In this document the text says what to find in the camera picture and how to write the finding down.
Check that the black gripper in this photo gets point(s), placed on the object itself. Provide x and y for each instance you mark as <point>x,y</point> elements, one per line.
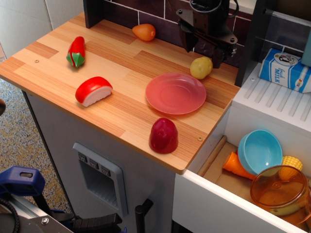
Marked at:
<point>207,20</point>

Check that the yellow toy potato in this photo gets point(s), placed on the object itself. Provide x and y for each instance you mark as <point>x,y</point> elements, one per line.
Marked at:
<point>201,67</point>

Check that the pink plastic plate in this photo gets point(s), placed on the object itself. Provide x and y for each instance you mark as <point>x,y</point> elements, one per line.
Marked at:
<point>175,93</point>

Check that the orange toy fruit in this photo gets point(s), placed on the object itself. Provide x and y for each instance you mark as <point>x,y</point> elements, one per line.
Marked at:
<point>145,32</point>

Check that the blue white milk carton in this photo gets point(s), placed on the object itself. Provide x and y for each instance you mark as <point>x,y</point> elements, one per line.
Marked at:
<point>286,70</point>

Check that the dark red toy pepper half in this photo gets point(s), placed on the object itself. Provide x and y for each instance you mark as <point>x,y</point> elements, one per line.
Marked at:
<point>163,137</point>

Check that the light blue plastic bowl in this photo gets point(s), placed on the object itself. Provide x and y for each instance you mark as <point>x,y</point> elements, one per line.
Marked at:
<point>258,151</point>

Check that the orange toy ice cream cone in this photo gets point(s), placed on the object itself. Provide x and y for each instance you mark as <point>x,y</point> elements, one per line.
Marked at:
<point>233,165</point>

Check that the red toy chili pepper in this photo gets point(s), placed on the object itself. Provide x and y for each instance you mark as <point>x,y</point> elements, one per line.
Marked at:
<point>76,53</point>

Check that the yellow toy corn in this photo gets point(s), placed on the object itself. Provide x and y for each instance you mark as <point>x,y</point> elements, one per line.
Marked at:
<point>289,167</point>

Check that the white toy sink unit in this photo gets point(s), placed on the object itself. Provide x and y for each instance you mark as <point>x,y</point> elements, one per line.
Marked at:
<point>265,121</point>

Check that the transparent orange plastic cup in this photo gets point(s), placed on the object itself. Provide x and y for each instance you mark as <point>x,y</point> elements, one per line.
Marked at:
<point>289,200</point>

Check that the grey toy ice dispenser panel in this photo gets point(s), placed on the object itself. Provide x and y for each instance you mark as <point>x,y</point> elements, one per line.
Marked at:
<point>103,179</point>

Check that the blue clamp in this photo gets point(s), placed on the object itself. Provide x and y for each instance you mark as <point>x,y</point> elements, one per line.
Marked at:
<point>21,181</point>

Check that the black cabinet door handle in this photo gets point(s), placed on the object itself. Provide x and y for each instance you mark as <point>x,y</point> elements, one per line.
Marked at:
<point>140,213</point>

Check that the black ribbed clamp handle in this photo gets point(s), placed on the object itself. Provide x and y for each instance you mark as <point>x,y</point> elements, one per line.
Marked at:
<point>105,224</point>

